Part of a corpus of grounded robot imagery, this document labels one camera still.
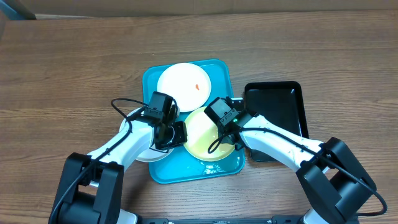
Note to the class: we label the white plate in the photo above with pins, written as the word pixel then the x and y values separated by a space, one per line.
pixel 151 155
pixel 187 83

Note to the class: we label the black rectangular tray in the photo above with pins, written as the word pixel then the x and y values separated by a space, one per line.
pixel 281 103

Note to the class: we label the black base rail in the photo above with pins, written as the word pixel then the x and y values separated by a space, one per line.
pixel 291 219

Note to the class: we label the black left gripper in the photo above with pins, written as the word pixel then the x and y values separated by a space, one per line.
pixel 181 138

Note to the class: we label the white plate on tray top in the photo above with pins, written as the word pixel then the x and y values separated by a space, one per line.
pixel 187 83

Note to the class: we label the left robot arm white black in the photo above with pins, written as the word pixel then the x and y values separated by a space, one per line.
pixel 90 186

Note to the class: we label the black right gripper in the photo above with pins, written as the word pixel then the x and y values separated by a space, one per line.
pixel 237 104

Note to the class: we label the teal plastic tray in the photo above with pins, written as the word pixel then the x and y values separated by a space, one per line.
pixel 180 165

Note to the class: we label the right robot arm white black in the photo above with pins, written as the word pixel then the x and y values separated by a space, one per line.
pixel 334 181

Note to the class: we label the yellow-green plate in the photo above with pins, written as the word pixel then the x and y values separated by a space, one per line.
pixel 201 132

